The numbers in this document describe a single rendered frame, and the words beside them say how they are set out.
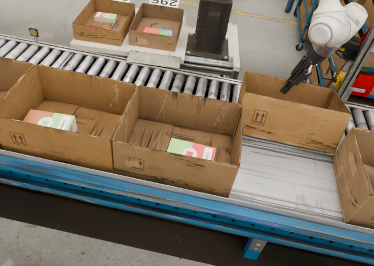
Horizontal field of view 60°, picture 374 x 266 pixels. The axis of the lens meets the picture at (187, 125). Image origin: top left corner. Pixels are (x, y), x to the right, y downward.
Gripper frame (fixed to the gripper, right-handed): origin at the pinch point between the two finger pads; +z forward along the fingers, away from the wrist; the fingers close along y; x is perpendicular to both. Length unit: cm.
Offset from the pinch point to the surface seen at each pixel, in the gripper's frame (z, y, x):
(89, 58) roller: 54, 20, 89
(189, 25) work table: 38, 80, 46
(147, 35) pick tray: 37, 42, 67
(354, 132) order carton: -13.9, -32.0, -16.3
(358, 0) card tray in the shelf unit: -20, 120, -52
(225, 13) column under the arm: 5, 48, 34
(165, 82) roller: 39, 12, 47
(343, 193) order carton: -2, -51, -19
